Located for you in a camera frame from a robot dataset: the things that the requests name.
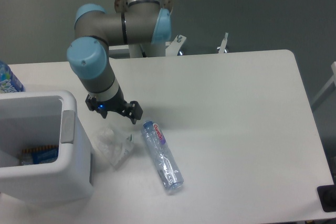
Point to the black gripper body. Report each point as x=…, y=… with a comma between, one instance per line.
x=115, y=104

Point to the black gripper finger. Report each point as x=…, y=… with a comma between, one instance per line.
x=132, y=111
x=90, y=104

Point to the white tissue wrapper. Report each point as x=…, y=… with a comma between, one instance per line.
x=115, y=145

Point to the clear plastic bottle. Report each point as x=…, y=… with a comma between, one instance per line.
x=162, y=157

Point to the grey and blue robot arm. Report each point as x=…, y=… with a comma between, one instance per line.
x=145, y=22

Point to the white plastic trash can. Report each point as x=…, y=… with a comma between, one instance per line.
x=33, y=119

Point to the blue snack packet in bin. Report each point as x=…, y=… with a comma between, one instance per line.
x=39, y=155

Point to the blue labelled water bottle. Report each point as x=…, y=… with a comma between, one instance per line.
x=9, y=82

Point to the black clamp at table edge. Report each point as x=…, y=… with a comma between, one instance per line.
x=326, y=195

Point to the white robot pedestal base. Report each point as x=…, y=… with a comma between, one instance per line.
x=169, y=48

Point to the white levelling foot bracket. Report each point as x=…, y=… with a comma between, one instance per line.
x=223, y=46

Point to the white frame at right edge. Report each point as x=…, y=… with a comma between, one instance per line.
x=327, y=89

